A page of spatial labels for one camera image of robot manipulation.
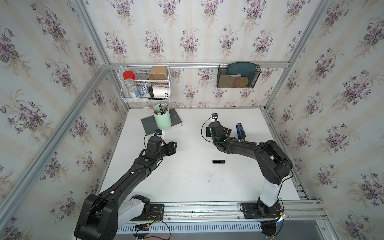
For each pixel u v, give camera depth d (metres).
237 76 0.93
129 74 0.91
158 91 0.93
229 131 0.96
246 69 0.94
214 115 0.80
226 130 0.96
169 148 0.73
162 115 0.91
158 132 0.74
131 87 0.87
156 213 0.72
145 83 0.93
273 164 0.49
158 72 0.88
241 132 1.01
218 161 0.89
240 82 0.97
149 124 1.04
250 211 0.73
